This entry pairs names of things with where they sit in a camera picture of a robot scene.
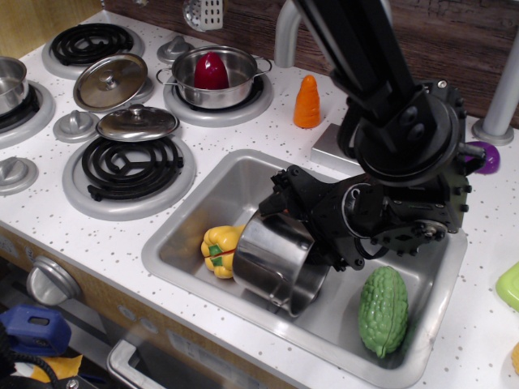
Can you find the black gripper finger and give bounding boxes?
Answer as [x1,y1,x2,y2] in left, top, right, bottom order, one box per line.
[258,193,285,216]

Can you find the grey oven dial knob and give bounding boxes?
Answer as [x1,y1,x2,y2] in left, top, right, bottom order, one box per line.
[26,255,82,306]

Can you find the grey stove knob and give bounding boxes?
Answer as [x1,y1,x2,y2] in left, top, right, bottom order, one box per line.
[1,156,39,195]
[53,110,100,143]
[157,36,194,64]

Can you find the green toy bitter gourd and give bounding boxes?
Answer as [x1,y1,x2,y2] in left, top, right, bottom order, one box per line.
[358,266,409,358]

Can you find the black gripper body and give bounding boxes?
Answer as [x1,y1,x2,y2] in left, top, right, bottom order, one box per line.
[271,165,364,271]

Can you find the silver toy faucet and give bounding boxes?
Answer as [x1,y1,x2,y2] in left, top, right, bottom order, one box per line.
[274,1,359,173]

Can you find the small steel pot lid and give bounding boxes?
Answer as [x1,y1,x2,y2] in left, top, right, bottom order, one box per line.
[97,104,179,143]

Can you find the silver toy sink basin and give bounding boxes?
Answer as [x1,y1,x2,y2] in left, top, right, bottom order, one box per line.
[142,150,467,388]

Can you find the yellow cloth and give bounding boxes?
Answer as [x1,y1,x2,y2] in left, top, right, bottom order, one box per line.
[31,355,83,383]

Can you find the grey stove knob back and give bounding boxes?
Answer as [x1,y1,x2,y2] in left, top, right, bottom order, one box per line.
[157,36,194,64]

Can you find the grey stove knob middle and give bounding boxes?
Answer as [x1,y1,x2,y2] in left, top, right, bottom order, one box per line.
[53,110,100,143]

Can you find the purple toy eggplant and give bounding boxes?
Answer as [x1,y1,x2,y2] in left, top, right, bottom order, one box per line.
[469,141,500,175]

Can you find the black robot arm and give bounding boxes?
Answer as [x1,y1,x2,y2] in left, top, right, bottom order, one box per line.
[259,1,485,271]

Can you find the silver oven door handle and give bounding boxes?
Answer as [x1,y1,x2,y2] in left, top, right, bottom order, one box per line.
[106,339,228,389]

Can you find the left edge burner ring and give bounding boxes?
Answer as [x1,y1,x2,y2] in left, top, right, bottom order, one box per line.
[0,79,56,150]

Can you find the front black coil burner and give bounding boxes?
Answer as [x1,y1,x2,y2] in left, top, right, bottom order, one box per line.
[62,135,196,221]

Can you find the steel pot with handles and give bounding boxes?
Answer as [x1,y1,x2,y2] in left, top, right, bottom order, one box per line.
[156,45,272,109]

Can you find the large steel pot lid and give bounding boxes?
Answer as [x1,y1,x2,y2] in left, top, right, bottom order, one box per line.
[73,53,148,113]

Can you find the orange toy carrot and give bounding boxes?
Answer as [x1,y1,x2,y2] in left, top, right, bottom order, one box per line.
[293,75,321,129]

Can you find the grey post with base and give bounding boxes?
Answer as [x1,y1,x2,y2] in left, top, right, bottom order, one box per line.
[472,34,518,146]

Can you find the grey stove knob front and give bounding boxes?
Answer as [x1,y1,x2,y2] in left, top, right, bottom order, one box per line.
[1,156,39,195]

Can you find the back left coil burner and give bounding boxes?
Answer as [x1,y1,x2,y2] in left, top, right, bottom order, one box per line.
[41,23,145,80]

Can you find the hanging metal grater utensil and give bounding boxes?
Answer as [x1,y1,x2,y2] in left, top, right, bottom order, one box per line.
[182,0,225,32]

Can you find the back right burner ring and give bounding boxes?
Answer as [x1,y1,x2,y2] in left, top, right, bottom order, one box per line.
[162,75,274,127]

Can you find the black cable lower left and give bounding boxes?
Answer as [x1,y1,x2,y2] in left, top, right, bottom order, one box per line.
[0,327,62,389]

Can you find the red toy pepper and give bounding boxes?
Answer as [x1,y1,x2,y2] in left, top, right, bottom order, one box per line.
[194,52,229,90]

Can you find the yellow toy bell pepper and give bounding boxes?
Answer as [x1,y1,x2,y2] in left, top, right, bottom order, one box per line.
[200,224,245,280]

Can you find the blue clamp tool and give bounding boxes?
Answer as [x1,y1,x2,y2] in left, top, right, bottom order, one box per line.
[1,305,71,357]

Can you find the lime green toy item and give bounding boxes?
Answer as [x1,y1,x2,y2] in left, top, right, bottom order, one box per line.
[495,263,519,311]

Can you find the yellow toy at right edge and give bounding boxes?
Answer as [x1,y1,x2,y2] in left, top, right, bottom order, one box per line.
[510,344,519,374]

